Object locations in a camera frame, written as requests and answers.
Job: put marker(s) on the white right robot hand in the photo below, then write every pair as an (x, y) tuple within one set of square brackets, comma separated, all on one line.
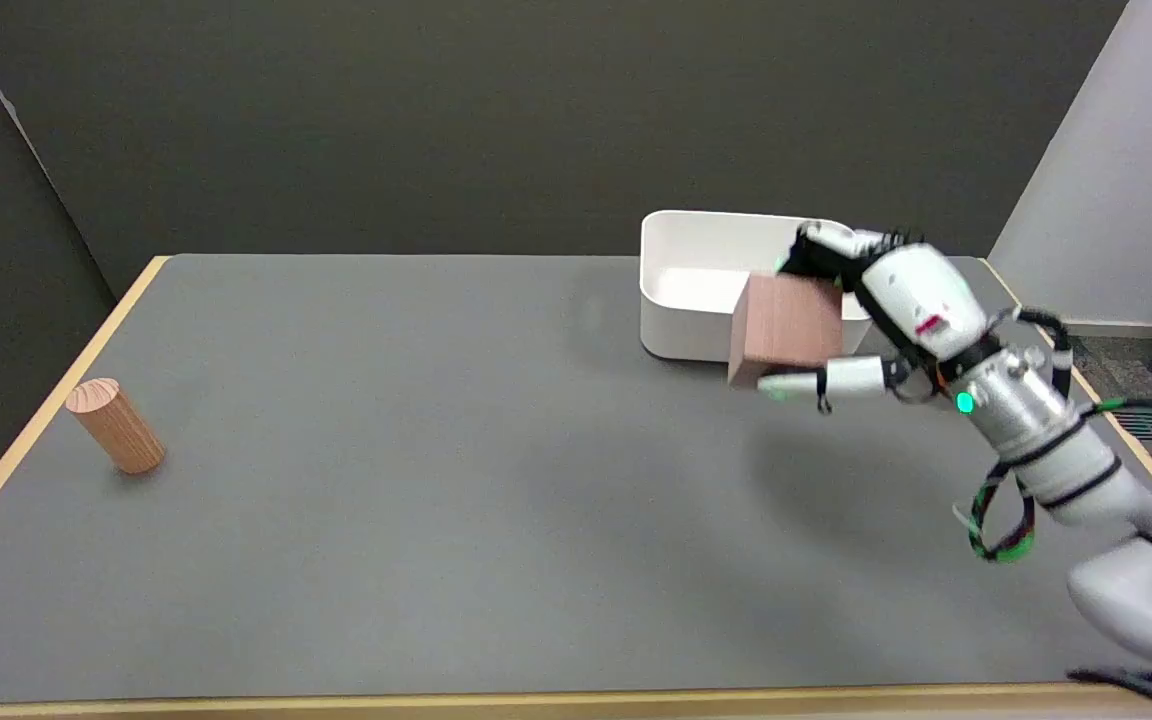
[(911, 290)]

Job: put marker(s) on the wooden cube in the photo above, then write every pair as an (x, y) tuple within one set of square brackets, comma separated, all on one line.
[(786, 330)]

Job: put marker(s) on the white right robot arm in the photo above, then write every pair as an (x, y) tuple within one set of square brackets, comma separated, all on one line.
[(1086, 470)]

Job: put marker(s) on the white plastic box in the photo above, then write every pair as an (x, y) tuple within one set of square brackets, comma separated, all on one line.
[(696, 285)]

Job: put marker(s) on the wooden cylinder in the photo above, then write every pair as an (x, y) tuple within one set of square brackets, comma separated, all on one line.
[(116, 425)]

